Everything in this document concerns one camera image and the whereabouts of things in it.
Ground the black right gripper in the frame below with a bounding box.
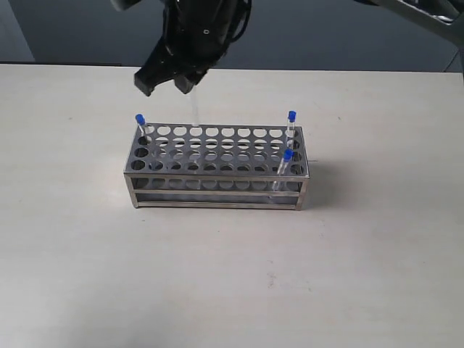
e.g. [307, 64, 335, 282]
[133, 1, 239, 96]

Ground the dark grey Piper robot arm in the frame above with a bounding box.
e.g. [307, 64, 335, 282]
[133, 1, 463, 96]

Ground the stainless steel test tube rack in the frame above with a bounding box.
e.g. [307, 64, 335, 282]
[124, 123, 310, 210]

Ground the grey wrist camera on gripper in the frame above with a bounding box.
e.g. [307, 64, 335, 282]
[110, 0, 141, 12]

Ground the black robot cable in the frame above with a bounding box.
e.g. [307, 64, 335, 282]
[226, 0, 254, 44]

